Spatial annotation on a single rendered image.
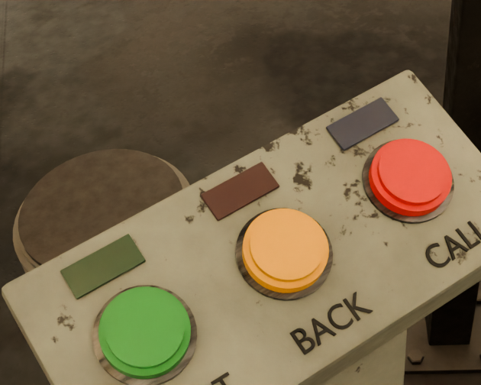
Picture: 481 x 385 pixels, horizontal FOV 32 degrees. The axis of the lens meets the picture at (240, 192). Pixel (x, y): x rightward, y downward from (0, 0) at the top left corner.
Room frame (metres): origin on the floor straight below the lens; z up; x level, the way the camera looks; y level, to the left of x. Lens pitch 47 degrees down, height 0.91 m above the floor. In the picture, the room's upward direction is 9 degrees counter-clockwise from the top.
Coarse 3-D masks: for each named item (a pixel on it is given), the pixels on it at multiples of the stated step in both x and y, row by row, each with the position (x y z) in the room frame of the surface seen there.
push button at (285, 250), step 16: (256, 224) 0.26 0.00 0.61; (272, 224) 0.25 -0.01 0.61; (288, 224) 0.25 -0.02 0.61; (304, 224) 0.25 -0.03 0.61; (256, 240) 0.25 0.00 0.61; (272, 240) 0.25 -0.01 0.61; (288, 240) 0.25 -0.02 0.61; (304, 240) 0.24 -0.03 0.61; (320, 240) 0.24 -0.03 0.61; (256, 256) 0.24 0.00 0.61; (272, 256) 0.24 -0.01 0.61; (288, 256) 0.24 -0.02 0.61; (304, 256) 0.24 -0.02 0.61; (320, 256) 0.24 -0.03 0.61; (256, 272) 0.23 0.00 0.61; (272, 272) 0.23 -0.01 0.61; (288, 272) 0.23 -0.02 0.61; (304, 272) 0.23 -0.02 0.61; (320, 272) 0.23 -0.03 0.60; (272, 288) 0.23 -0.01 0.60; (288, 288) 0.23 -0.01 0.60; (304, 288) 0.23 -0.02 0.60
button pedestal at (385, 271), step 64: (320, 128) 0.31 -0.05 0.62; (448, 128) 0.31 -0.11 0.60; (192, 192) 0.28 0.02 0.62; (320, 192) 0.28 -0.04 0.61; (64, 256) 0.25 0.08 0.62; (192, 256) 0.25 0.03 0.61; (384, 256) 0.24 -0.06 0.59; (448, 256) 0.24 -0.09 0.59; (64, 320) 0.22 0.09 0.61; (192, 320) 0.22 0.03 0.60; (256, 320) 0.22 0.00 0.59; (320, 320) 0.21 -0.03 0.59; (384, 320) 0.21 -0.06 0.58; (64, 384) 0.20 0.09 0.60; (128, 384) 0.19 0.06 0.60; (192, 384) 0.19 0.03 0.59; (256, 384) 0.19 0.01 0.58; (320, 384) 0.21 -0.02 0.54; (384, 384) 0.23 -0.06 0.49
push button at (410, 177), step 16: (400, 144) 0.29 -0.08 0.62; (416, 144) 0.29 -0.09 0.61; (384, 160) 0.28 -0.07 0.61; (400, 160) 0.28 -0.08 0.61; (416, 160) 0.28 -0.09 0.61; (432, 160) 0.28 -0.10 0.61; (384, 176) 0.27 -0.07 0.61; (400, 176) 0.27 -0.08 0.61; (416, 176) 0.27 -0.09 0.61; (432, 176) 0.27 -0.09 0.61; (448, 176) 0.27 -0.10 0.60; (384, 192) 0.27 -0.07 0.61; (400, 192) 0.27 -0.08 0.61; (416, 192) 0.26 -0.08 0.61; (432, 192) 0.26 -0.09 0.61; (448, 192) 0.27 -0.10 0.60; (400, 208) 0.26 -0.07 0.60; (416, 208) 0.26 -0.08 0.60; (432, 208) 0.26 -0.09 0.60
